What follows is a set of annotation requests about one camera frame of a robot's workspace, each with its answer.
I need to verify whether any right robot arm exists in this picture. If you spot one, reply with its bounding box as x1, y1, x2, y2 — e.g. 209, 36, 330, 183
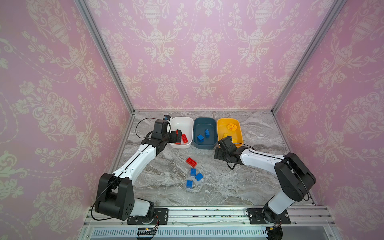
214, 146, 317, 223

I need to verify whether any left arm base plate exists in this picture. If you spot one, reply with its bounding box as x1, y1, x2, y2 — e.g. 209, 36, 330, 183
127, 208, 169, 225

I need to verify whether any yellow plastic bin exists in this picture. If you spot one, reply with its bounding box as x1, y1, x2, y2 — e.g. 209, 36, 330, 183
217, 118, 244, 148

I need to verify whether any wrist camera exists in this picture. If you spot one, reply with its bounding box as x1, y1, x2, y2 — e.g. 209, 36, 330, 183
151, 115, 172, 140
218, 136, 238, 154

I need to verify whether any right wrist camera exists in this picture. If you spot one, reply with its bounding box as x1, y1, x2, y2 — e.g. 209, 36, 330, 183
218, 136, 238, 154

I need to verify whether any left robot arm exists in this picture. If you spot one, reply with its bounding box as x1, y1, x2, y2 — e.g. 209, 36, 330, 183
91, 130, 183, 222

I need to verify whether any yellow rounded lego 120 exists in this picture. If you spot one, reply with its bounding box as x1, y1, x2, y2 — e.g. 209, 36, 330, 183
227, 123, 238, 132

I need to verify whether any dark teal plastic bin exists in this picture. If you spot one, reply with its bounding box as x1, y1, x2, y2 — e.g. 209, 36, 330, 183
193, 117, 218, 150

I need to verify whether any white plastic bin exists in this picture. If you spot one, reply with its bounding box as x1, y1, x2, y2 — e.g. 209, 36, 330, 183
170, 117, 194, 149

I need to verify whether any blue sloped lego brick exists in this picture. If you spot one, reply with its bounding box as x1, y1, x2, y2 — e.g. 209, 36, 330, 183
195, 173, 204, 181

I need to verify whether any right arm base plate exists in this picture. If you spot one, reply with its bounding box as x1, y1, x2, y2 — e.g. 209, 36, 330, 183
246, 208, 291, 225

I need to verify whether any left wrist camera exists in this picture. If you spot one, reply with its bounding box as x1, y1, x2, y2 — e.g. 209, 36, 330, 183
151, 115, 172, 140

